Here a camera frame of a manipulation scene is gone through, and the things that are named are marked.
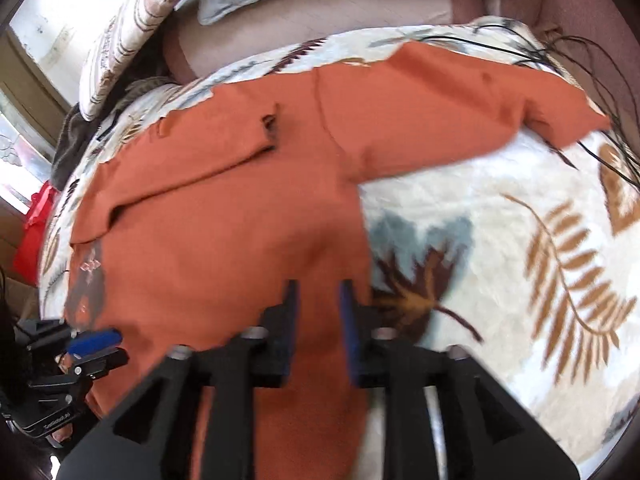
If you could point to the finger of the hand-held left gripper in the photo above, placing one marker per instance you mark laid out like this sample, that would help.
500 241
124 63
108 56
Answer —
95 341
97 362

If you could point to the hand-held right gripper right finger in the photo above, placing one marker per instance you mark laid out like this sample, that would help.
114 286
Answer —
350 345

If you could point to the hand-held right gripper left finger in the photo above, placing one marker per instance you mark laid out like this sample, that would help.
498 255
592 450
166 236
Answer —
291 340

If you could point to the orange garment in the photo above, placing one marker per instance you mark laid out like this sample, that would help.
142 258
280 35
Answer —
225 220

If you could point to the red bag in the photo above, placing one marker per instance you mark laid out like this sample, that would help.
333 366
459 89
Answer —
35 240

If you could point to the leaf print fleece blanket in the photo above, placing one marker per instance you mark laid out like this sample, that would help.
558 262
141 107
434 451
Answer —
500 260

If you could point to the dark grey cloth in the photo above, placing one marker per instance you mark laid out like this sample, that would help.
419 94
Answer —
75 135

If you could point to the window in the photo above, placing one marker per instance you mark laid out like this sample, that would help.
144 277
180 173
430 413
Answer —
30 110

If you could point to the beige patterned quilt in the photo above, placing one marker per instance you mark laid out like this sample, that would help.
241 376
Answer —
125 35

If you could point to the pink quilted sofa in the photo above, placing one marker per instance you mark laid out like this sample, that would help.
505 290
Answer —
325 20

